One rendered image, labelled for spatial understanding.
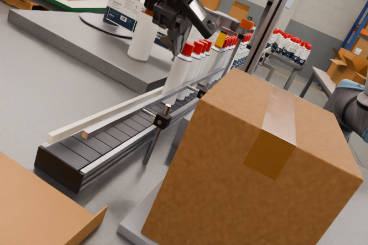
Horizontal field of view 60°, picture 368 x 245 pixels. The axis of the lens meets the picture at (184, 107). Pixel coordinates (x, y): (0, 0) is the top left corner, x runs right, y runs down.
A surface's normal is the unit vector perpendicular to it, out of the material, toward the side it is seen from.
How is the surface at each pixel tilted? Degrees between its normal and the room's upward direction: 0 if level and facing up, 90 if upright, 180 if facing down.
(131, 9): 90
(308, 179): 90
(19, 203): 0
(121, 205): 0
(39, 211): 0
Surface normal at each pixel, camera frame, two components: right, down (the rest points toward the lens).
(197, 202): -0.30, 0.27
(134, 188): 0.37, -0.85
